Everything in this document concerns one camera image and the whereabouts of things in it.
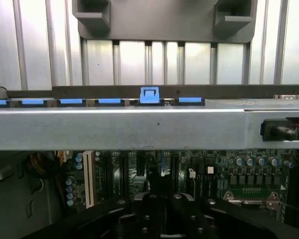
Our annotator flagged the CPU socket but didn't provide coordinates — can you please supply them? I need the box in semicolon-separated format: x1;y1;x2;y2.
223;189;282;213

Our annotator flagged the white expansion slot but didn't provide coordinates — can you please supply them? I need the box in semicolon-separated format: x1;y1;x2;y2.
83;150;97;210

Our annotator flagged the green motherboard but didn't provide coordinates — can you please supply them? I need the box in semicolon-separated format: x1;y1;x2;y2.
57;149;299;225

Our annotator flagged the grey power supply unit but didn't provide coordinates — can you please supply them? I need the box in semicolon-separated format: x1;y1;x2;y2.
0;151;65;234

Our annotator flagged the black open PC case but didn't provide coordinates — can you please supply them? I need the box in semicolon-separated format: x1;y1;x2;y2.
0;84;299;239

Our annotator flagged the blue card retention latch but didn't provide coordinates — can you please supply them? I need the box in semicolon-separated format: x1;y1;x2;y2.
139;86;160;105

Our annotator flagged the grey parts rack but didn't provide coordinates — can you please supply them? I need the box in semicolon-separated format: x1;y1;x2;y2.
72;0;258;45

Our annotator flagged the yellow and black wire bundle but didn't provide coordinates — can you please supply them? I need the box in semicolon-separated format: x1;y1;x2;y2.
24;151;67;200

